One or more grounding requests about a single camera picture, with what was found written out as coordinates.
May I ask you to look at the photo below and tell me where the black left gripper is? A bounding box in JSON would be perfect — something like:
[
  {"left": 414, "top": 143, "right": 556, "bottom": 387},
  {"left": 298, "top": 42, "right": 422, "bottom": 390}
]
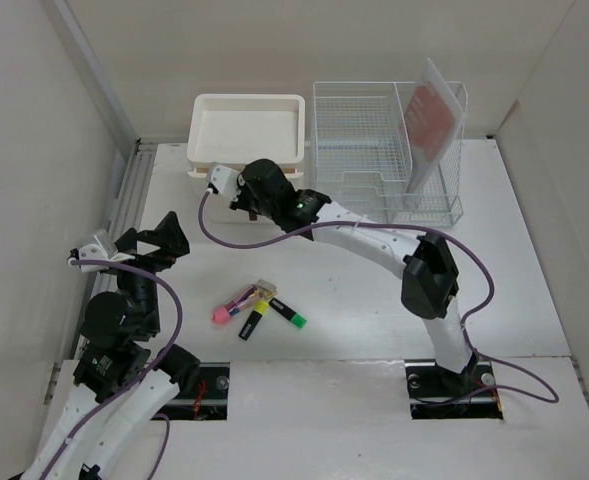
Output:
[{"left": 112, "top": 210, "right": 189, "bottom": 334}]

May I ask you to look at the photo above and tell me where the white three-drawer storage box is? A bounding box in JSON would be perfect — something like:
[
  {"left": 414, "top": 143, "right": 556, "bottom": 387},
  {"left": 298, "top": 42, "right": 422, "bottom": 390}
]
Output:
[{"left": 186, "top": 94, "right": 306, "bottom": 197}]

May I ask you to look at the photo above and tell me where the red booklet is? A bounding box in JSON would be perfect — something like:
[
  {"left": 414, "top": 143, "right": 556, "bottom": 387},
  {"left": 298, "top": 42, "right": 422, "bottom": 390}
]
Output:
[{"left": 404, "top": 58, "right": 466, "bottom": 195}]

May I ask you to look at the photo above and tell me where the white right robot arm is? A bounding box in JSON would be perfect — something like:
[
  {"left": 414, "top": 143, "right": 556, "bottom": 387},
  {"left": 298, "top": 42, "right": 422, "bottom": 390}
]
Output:
[{"left": 212, "top": 159, "right": 474, "bottom": 394}]

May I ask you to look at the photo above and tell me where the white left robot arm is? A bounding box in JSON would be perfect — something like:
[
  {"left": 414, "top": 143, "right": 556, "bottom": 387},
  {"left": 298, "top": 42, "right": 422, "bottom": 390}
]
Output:
[{"left": 20, "top": 212, "right": 200, "bottom": 479}]

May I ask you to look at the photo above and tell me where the yellow cap black highlighter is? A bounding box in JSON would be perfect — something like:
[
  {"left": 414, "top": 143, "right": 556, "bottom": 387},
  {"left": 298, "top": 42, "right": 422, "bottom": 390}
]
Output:
[{"left": 239, "top": 300, "right": 269, "bottom": 341}]

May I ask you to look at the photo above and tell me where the green cap black highlighter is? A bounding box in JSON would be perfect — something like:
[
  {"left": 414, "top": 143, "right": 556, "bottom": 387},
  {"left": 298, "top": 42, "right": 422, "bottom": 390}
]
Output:
[{"left": 268, "top": 298, "right": 307, "bottom": 329}]

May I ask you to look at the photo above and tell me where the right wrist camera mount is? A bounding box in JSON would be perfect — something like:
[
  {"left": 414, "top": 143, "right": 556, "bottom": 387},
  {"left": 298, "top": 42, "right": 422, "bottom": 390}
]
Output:
[{"left": 206, "top": 163, "right": 242, "bottom": 202}]

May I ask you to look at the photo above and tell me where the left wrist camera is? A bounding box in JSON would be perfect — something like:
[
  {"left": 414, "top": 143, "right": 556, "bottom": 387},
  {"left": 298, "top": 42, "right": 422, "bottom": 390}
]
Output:
[{"left": 67, "top": 229, "right": 134, "bottom": 273}]

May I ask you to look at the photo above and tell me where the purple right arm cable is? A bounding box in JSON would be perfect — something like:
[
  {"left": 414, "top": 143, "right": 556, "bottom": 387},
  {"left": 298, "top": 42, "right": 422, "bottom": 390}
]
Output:
[{"left": 197, "top": 192, "right": 560, "bottom": 405}]

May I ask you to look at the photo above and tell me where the aluminium frame rail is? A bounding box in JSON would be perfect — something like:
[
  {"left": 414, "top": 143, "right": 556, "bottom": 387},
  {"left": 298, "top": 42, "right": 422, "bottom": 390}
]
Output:
[{"left": 48, "top": 0, "right": 156, "bottom": 361}]

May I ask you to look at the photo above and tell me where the white wire mesh organizer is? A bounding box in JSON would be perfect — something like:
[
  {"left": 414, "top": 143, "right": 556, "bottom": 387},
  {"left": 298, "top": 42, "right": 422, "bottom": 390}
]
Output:
[{"left": 309, "top": 81, "right": 463, "bottom": 228}]

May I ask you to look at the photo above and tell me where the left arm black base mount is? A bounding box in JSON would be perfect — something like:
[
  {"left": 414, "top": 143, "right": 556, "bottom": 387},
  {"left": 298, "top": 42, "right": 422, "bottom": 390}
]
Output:
[{"left": 160, "top": 363, "right": 230, "bottom": 421}]

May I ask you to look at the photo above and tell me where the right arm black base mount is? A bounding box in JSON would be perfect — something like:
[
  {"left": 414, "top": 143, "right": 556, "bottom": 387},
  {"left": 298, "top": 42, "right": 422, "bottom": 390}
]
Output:
[{"left": 405, "top": 360, "right": 503, "bottom": 420}]

